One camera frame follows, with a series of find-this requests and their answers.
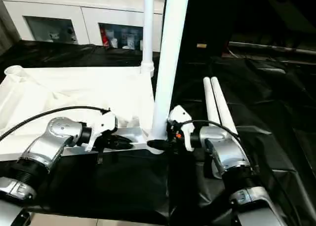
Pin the black speaker box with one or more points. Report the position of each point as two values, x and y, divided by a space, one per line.
205 13

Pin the white mug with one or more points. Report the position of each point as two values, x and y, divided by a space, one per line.
141 44

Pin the black plastic mat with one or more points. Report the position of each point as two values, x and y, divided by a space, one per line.
271 112

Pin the white glass-door cabinet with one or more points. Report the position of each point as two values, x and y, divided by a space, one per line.
74 13

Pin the black television edge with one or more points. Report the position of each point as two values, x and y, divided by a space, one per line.
271 48

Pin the white plastic table top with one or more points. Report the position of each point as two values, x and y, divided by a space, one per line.
86 87

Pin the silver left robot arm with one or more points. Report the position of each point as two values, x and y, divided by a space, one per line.
49 142

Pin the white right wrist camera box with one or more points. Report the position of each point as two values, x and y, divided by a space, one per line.
181 117

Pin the red packet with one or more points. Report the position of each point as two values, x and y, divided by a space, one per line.
105 37

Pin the grey curtain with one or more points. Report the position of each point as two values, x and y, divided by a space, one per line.
8 26

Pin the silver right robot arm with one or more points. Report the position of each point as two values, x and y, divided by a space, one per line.
229 157

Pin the white plastic table leg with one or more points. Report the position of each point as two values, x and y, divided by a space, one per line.
224 107
148 26
212 105
170 50

